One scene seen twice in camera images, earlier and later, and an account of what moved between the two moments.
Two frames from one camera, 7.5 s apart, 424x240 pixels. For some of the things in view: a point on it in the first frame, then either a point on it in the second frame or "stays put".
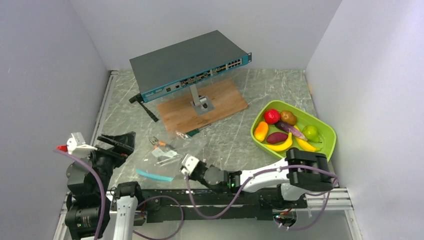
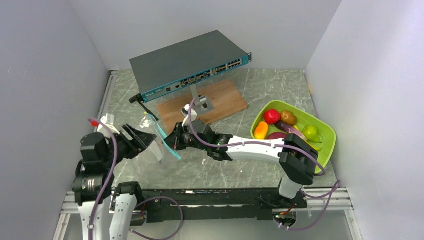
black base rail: [189, 204] stays put
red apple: [272, 116] stays put
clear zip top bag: [163, 158] -> [150, 125]
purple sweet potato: [276, 137] stays put
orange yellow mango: [261, 131] stays put
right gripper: [191, 176] -> [175, 138]
